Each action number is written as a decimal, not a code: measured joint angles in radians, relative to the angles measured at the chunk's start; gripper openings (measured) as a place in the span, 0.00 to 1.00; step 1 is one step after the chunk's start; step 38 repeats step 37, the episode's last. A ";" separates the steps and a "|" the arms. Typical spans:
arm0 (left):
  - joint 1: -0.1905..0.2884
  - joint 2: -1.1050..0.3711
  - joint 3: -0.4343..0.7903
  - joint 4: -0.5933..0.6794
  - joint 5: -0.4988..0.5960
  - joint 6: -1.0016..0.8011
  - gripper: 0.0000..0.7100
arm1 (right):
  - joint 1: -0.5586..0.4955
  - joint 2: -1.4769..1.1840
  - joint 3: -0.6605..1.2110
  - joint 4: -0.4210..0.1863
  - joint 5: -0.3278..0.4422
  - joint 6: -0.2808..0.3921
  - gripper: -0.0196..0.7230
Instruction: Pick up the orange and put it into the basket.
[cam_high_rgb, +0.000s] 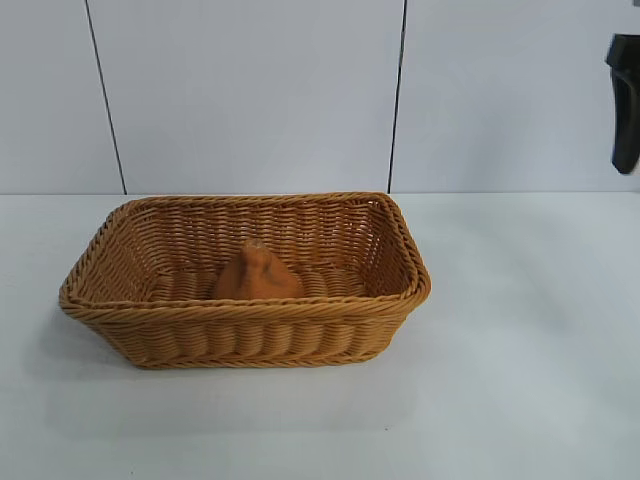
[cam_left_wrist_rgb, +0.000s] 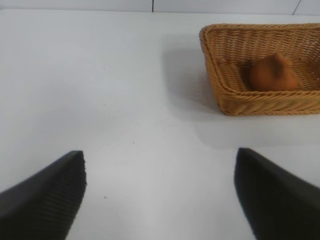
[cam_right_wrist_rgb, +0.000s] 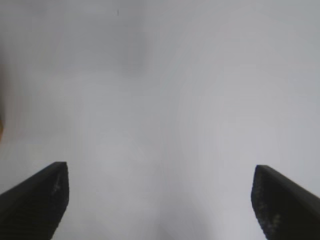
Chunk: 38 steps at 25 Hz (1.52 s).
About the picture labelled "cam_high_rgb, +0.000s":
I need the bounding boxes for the brown wicker basket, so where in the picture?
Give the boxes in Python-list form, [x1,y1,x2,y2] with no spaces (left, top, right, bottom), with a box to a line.
[58,191,433,371]

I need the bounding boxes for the orange-brown bread-shaped toy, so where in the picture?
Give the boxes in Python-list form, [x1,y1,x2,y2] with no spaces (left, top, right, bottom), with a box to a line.
[213,238,306,301]

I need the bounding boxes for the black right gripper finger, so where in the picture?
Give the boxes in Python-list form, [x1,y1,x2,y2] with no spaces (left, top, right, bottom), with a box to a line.
[603,32,640,176]

